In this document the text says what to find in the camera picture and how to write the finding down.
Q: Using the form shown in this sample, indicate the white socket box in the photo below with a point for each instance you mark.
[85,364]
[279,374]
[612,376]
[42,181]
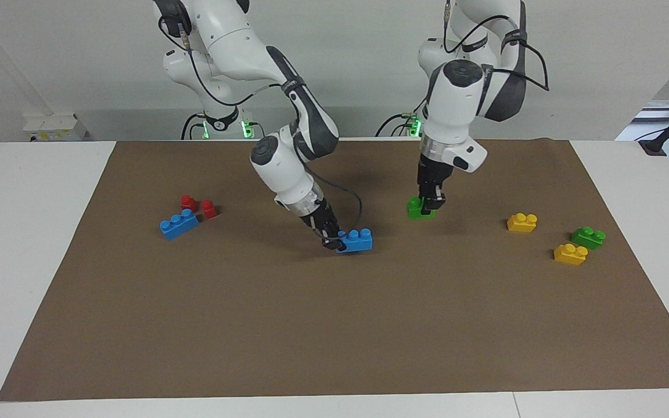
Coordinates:
[56,128]

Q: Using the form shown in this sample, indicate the green two-stud block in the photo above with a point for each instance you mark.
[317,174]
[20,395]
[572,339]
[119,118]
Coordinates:
[588,238]
[416,210]

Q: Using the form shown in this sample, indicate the small red block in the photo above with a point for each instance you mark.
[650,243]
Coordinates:
[209,209]
[188,203]

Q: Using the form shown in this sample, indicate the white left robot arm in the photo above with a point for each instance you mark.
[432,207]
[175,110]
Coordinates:
[456,104]

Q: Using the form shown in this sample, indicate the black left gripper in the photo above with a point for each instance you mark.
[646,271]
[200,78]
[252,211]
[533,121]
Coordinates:
[432,177]

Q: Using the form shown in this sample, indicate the yellow two-stud block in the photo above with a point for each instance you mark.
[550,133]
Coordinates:
[570,255]
[522,223]

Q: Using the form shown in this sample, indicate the brown paper mat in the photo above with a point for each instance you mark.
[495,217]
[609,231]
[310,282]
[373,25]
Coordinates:
[334,325]

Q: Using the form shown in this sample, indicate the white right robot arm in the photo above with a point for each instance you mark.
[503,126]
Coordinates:
[288,168]

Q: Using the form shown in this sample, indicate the blue three-stud block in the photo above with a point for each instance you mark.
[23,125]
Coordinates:
[358,241]
[179,224]

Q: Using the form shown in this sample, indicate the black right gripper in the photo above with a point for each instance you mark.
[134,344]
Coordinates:
[322,217]

